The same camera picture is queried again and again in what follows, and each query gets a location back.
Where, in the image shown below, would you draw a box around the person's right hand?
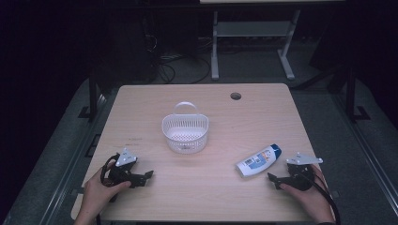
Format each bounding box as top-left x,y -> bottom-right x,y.
279,164 -> 336,223

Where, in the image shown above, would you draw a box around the black floor cables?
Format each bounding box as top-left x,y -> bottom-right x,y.
155,53 -> 212,85

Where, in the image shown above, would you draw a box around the person's left hand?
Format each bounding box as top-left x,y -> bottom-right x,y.
82,160 -> 132,219

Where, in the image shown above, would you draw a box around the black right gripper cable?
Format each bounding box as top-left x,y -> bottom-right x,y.
308,171 -> 342,225

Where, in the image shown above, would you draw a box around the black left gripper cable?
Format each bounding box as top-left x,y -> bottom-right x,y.
99,153 -> 120,189

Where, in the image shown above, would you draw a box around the black metal post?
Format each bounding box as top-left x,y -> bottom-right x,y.
344,67 -> 372,124
78,69 -> 101,122

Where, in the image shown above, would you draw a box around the white and blue shampoo bottle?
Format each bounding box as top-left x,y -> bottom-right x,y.
235,143 -> 283,178

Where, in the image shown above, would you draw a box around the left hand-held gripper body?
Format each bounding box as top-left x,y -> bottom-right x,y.
105,147 -> 141,188

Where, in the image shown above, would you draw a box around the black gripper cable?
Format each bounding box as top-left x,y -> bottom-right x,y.
99,153 -> 120,189
308,171 -> 342,225

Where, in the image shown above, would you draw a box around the grey metal table frame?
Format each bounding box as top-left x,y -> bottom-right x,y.
210,8 -> 302,82

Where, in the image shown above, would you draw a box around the white plastic basket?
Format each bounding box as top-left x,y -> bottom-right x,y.
161,100 -> 210,155

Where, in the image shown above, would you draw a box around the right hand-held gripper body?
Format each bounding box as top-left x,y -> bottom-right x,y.
285,152 -> 324,192

